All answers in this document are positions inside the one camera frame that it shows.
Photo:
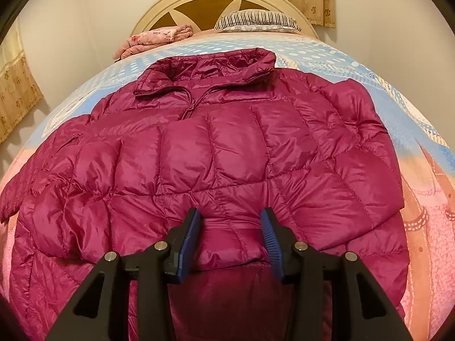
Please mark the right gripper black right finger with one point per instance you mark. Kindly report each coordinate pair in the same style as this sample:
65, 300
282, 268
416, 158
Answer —
361, 310

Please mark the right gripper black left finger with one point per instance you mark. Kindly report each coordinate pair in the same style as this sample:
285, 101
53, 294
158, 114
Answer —
98, 310

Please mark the magenta puffer jacket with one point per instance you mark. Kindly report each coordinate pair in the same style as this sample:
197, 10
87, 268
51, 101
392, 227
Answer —
228, 134

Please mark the pink and blue bedspread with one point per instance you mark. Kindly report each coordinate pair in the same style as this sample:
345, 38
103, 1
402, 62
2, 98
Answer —
426, 161

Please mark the beige curtain side window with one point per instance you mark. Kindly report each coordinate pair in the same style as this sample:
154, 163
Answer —
18, 89

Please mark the folded pink floral blanket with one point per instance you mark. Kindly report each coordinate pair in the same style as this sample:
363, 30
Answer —
152, 39

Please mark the striped pillow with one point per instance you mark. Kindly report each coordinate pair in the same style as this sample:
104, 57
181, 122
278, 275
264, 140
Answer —
256, 20

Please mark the cream arched headboard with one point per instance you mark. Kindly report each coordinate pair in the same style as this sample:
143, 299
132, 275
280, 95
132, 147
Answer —
203, 15

